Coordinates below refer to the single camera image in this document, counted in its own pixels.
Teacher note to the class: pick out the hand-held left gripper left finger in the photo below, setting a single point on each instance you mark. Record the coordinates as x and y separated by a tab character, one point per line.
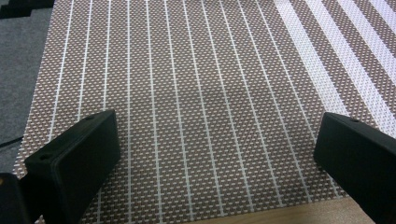
74	161

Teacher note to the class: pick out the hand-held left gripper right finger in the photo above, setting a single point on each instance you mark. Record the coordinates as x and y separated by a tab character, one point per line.
361	158

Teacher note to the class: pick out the grey felt mat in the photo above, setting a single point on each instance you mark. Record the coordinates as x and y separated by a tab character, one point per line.
18	77

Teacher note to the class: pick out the brown woven striped placemat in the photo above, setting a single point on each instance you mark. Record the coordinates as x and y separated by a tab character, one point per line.
199	93

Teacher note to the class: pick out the black foam block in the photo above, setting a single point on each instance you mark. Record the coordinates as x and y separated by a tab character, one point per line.
21	6

